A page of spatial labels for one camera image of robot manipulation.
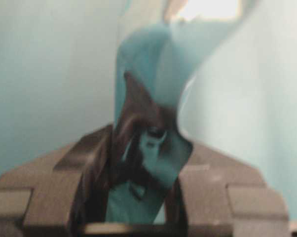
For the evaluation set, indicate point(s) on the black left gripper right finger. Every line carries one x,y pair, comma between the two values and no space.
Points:
224,197

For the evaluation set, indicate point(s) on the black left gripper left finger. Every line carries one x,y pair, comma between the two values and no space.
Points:
53,195

